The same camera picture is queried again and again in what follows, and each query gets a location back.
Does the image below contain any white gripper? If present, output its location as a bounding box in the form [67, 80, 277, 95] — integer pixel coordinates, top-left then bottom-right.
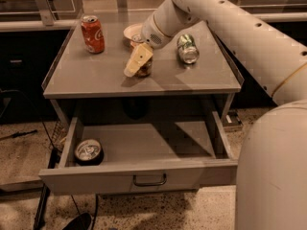
[124, 15, 172, 78]

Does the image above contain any orange patterned can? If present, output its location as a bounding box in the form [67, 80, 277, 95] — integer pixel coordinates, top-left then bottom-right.
[131, 42, 154, 77]

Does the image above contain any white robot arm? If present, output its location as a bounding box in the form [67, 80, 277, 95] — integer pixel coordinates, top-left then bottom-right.
[125, 0, 307, 230]

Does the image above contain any green soda can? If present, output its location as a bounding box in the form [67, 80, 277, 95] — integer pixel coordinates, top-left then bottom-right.
[177, 34, 200, 64]

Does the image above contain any red cola can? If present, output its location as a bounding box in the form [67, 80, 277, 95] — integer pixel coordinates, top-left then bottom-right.
[81, 15, 105, 54]

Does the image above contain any grey open top drawer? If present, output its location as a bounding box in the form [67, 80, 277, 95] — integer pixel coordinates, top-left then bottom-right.
[39, 112, 238, 195]

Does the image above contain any white bowl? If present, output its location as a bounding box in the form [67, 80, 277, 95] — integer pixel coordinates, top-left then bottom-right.
[124, 23, 142, 42]

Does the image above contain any grey cabinet table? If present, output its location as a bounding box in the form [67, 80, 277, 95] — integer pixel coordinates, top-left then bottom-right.
[44, 11, 241, 126]

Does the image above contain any grey metal railing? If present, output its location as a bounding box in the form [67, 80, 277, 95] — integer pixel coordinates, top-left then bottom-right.
[1, 0, 306, 33]

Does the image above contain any black floor object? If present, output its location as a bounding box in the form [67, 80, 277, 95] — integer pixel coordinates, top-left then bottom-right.
[62, 213, 92, 230]

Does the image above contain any black drawer handle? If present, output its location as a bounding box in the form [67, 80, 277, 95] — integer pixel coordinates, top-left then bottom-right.
[132, 173, 167, 187]

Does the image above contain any black cable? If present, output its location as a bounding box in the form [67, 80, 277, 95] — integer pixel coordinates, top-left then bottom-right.
[0, 88, 59, 151]

